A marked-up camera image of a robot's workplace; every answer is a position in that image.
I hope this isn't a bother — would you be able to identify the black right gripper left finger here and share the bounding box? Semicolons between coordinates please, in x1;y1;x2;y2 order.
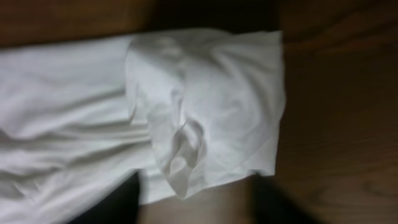
67;172;140;224

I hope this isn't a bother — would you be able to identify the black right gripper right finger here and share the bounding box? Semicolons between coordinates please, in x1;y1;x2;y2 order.
251;175;323;224

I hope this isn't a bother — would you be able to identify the white printed t-shirt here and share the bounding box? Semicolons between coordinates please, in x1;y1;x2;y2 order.
1;29;285;223

